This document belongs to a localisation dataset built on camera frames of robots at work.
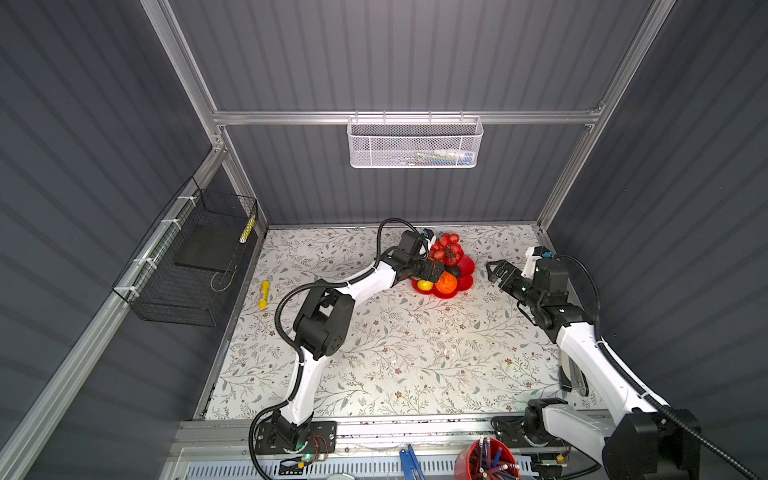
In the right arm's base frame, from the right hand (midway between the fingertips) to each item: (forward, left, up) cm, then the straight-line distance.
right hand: (502, 272), depth 82 cm
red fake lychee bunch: (+18, +12, -11) cm, 24 cm away
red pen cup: (-42, +11, -8) cm, 44 cm away
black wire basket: (-6, +82, +10) cm, 83 cm away
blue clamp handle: (-43, +27, -16) cm, 53 cm away
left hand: (+10, +18, -8) cm, 22 cm away
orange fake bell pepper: (+5, +13, -13) cm, 20 cm away
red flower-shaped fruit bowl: (+8, +6, -16) cm, 19 cm away
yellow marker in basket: (+8, +71, +10) cm, 72 cm away
